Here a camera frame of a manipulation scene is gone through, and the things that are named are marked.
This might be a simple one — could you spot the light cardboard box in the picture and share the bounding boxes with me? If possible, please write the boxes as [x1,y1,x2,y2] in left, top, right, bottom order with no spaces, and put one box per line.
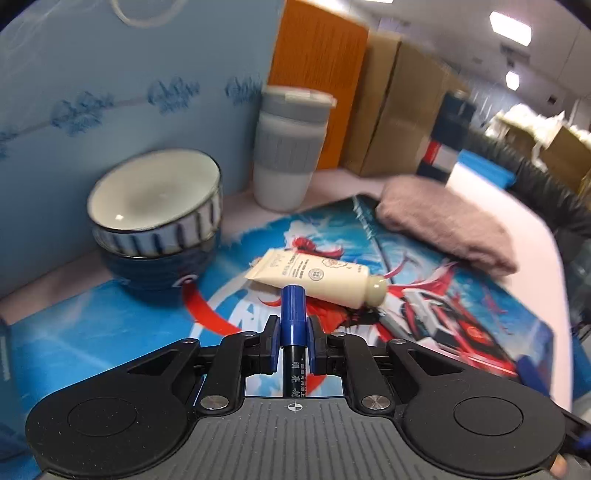
[342,32,402,174]

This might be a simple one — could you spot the grey and white tumbler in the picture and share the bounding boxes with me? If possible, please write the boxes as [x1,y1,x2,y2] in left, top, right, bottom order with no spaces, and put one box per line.
[252,84,338,213]

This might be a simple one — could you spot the cream squeeze tube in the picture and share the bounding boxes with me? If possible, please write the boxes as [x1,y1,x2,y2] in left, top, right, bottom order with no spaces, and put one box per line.
[244,248,389,309]

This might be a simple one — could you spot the dark blue bowl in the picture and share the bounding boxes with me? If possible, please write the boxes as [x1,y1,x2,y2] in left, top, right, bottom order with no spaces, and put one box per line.
[99,222,223,295]

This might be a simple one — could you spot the brown cardboard box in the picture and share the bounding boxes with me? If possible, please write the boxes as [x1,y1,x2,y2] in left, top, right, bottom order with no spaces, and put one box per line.
[365,41,472,179]

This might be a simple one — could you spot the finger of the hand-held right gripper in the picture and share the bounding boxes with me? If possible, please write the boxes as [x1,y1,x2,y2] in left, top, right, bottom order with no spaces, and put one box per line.
[515,354,553,398]

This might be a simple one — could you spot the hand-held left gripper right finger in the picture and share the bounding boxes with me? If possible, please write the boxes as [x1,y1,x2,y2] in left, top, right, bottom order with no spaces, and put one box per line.
[307,316,468,412]

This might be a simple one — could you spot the grey-pink folded towel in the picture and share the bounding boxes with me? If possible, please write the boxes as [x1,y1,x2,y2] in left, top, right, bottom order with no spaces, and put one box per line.
[375,175,518,277]

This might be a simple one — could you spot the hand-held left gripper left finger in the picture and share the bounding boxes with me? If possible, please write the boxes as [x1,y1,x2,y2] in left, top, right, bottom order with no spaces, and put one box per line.
[126,314,281,412]

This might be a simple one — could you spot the blue printed desk mat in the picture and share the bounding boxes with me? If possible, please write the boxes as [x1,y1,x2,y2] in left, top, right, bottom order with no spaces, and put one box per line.
[0,194,557,462]

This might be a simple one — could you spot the cardboard boxes with white foam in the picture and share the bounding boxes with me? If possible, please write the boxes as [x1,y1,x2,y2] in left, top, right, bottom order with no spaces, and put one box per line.
[482,105,591,195]

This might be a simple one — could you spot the orange board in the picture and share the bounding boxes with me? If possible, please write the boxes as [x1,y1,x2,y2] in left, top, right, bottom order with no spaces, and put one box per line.
[268,0,370,171]

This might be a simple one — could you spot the white bowl with blue stripes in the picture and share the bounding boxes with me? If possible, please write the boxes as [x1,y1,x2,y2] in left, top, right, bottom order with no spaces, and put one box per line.
[87,148,224,258]

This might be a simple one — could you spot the dark blue box red label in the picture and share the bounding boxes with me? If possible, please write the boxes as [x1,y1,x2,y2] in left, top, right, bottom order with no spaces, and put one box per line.
[416,90,477,182]

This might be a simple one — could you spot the blue plastic crate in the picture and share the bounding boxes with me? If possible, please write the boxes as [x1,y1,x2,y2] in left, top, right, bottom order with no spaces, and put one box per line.
[455,152,516,191]

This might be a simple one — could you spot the blue marker pen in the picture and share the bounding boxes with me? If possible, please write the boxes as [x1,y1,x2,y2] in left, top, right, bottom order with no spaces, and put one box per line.
[279,285,309,400]

